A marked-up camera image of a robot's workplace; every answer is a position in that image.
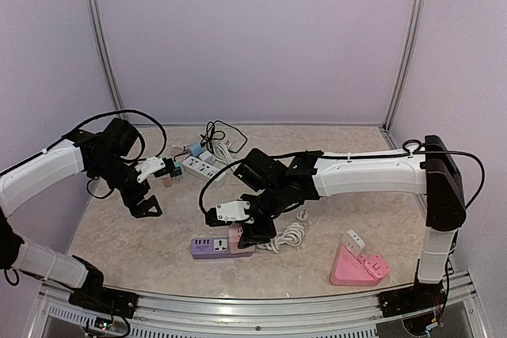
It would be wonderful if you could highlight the purple power strip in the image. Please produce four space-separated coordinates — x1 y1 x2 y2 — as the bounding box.
190 237 255 260

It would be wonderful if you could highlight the pink plug adapter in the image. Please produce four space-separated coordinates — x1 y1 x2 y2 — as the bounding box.
363 255 391 280

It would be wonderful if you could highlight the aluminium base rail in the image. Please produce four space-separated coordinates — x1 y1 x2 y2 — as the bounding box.
24 272 493 337

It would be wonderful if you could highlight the aluminium frame post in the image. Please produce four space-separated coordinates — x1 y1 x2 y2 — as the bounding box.
86 0 124 111
383 0 425 135

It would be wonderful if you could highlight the white thick cable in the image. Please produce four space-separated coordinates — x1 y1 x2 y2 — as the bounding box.
213 142 242 173

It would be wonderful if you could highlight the aluminium frame post right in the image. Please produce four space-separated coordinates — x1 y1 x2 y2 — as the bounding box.
383 0 425 135

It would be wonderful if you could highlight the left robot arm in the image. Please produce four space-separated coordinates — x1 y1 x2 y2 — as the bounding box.
1 109 171 310

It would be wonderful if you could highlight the teal adapter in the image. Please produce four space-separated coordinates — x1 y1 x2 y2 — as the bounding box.
170 166 182 177

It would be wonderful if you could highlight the white power strip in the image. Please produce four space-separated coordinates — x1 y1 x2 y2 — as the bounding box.
181 156 220 184

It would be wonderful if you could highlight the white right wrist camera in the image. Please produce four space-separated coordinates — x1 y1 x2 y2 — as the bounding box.
205 200 253 227

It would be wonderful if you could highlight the black cable bundle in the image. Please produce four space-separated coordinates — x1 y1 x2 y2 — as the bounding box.
200 119 249 156

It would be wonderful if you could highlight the white plug adapter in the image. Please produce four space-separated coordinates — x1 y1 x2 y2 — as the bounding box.
341 230 366 257

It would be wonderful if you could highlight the pink triangular power strip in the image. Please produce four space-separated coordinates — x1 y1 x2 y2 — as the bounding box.
330 245 381 287

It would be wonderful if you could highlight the aluminium frame post left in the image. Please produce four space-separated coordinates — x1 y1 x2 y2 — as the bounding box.
86 0 124 111

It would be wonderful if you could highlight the pink cube socket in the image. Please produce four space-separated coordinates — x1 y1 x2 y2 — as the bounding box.
227 223 255 257

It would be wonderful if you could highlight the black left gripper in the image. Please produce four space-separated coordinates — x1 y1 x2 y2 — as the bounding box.
91 155 162 218

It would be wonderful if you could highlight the light blue adapter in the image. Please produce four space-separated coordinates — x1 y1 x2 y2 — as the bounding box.
188 142 204 157

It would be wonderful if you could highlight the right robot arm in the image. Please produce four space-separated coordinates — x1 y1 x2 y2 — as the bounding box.
198 135 481 310

